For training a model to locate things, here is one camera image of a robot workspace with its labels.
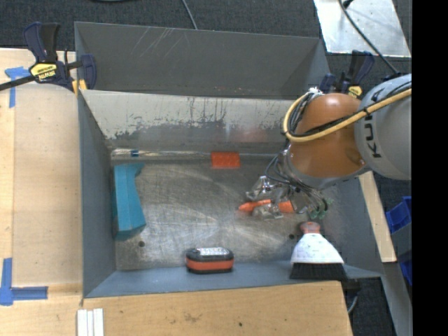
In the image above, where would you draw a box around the orange and black box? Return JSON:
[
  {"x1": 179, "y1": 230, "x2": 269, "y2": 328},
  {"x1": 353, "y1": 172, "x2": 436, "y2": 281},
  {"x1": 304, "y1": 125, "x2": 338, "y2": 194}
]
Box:
[{"x1": 185, "y1": 246, "x2": 235, "y2": 275}]

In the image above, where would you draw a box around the blue flat block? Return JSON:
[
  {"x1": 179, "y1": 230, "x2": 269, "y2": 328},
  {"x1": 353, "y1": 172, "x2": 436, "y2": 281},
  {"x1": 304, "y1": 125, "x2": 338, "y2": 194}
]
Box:
[{"x1": 111, "y1": 162, "x2": 148, "y2": 242}]

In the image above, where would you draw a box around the orange flat block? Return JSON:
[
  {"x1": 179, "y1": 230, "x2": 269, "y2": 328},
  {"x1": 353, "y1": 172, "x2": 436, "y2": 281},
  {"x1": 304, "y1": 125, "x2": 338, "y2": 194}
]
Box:
[{"x1": 210, "y1": 151, "x2": 242, "y2": 170}]

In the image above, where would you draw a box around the grey metal bin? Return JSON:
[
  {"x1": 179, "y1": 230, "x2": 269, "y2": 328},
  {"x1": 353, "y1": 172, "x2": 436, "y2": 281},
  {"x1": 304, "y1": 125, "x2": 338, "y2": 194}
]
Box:
[{"x1": 73, "y1": 21, "x2": 386, "y2": 299}]

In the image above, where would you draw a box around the white brush with black bristles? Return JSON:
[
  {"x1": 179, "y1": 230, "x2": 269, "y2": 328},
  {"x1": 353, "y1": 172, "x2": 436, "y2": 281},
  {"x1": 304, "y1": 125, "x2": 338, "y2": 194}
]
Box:
[{"x1": 288, "y1": 220, "x2": 348, "y2": 281}]

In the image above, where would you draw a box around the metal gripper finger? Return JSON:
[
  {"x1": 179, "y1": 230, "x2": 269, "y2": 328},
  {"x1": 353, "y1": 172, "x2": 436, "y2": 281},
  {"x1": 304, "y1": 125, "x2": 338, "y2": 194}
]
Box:
[
  {"x1": 244, "y1": 175, "x2": 273, "y2": 202},
  {"x1": 251, "y1": 203, "x2": 284, "y2": 221}
]

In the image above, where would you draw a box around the orange marker pen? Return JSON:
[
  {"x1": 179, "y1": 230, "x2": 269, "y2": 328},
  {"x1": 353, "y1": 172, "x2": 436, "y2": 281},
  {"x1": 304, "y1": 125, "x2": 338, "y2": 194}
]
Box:
[{"x1": 238, "y1": 198, "x2": 295, "y2": 215}]

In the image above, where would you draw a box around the pale wood board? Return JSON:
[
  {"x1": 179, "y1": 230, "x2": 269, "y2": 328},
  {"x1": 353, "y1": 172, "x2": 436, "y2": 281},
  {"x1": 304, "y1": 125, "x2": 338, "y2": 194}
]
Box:
[{"x1": 12, "y1": 82, "x2": 85, "y2": 288}]

